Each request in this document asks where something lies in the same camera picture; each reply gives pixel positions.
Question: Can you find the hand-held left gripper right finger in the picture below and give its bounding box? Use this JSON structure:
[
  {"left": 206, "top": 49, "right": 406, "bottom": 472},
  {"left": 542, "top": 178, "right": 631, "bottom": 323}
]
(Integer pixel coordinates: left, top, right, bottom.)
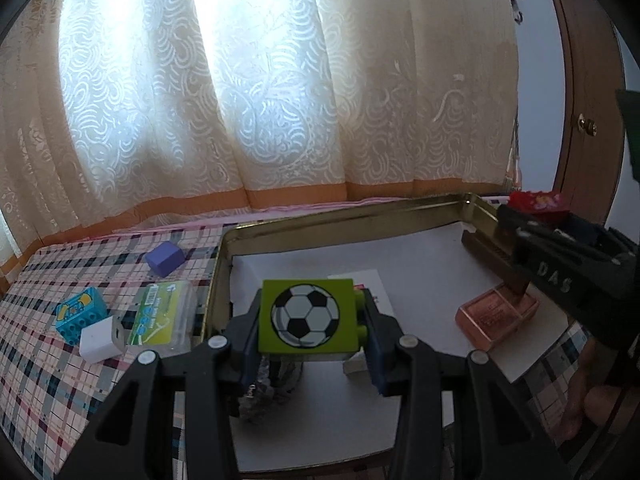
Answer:
[{"left": 357, "top": 287, "right": 571, "bottom": 480}]

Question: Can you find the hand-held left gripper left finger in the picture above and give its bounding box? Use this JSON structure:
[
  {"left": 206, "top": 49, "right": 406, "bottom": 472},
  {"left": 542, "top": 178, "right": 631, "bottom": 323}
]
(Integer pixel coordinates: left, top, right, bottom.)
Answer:
[{"left": 57, "top": 287, "right": 266, "bottom": 480}]

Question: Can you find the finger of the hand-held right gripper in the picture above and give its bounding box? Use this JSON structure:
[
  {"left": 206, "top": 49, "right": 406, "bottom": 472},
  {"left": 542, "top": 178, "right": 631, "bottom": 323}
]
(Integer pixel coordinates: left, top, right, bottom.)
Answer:
[
  {"left": 497, "top": 206, "right": 621, "bottom": 267},
  {"left": 552, "top": 214, "right": 602, "bottom": 247}
]

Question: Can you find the red toy brick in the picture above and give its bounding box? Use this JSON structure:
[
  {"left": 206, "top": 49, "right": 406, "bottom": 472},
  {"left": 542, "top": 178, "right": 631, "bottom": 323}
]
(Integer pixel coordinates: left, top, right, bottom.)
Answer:
[{"left": 507, "top": 190, "right": 571, "bottom": 223}]

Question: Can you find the grey foil figure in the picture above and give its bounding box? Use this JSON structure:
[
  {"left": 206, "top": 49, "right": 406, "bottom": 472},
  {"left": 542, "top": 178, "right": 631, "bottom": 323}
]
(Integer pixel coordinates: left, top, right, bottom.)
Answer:
[{"left": 240, "top": 355, "right": 306, "bottom": 423}]

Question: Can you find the gold tin box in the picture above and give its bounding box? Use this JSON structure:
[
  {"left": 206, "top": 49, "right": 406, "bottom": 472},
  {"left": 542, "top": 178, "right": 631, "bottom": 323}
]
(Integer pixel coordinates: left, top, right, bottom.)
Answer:
[{"left": 200, "top": 192, "right": 586, "bottom": 476}]

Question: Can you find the green football toy brick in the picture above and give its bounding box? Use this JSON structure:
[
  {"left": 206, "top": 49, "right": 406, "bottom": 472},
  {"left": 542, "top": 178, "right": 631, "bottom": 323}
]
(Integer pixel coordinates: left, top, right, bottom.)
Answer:
[{"left": 257, "top": 278, "right": 371, "bottom": 361}]

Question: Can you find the copper metal case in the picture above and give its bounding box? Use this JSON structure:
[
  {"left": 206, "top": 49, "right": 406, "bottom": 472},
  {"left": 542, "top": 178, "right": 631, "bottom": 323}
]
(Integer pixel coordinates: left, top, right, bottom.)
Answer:
[{"left": 455, "top": 282, "right": 541, "bottom": 352}]

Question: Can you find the clear box with green label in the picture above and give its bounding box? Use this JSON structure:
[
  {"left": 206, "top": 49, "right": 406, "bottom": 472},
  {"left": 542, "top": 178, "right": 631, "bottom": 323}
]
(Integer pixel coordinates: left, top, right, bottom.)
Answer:
[{"left": 122, "top": 280, "right": 196, "bottom": 353}]

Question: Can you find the blue toy brick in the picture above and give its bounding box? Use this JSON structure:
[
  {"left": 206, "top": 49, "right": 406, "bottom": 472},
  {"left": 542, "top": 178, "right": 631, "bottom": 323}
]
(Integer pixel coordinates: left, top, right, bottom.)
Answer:
[{"left": 54, "top": 287, "right": 108, "bottom": 346}]

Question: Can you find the person's right hand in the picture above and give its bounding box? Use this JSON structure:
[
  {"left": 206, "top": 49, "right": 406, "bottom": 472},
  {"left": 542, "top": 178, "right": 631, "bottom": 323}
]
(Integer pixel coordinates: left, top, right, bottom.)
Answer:
[{"left": 562, "top": 340, "right": 626, "bottom": 441}]

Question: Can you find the white paper sheet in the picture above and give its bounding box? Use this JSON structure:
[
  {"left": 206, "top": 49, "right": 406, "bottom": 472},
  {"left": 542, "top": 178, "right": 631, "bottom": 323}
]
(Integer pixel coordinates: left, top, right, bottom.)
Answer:
[{"left": 230, "top": 217, "right": 571, "bottom": 473}]

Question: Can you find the purple cube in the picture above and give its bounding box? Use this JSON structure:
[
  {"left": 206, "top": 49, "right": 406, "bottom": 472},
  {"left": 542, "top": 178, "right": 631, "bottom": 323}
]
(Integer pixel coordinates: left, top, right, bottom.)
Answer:
[{"left": 145, "top": 241, "right": 185, "bottom": 277}]

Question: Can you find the white charger plug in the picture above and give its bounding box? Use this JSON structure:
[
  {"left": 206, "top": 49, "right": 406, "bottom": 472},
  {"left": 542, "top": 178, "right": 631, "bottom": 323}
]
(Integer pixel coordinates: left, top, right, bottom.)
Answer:
[{"left": 79, "top": 316, "right": 128, "bottom": 363}]

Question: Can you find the brown wooden door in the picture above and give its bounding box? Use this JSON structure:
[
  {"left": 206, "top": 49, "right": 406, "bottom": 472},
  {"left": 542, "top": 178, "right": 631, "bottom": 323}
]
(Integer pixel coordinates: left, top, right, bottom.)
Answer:
[{"left": 540, "top": 0, "right": 640, "bottom": 226}]

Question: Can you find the cream lace curtain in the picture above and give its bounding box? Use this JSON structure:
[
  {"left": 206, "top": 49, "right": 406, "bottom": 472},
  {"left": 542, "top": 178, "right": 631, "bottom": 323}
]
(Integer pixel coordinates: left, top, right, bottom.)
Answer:
[{"left": 0, "top": 0, "right": 521, "bottom": 261}]

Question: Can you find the curtain tieback rope with tassels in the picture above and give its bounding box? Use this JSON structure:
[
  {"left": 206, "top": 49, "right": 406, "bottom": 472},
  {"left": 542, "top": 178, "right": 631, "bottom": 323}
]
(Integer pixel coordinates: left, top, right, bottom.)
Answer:
[{"left": 502, "top": 115, "right": 523, "bottom": 196}]

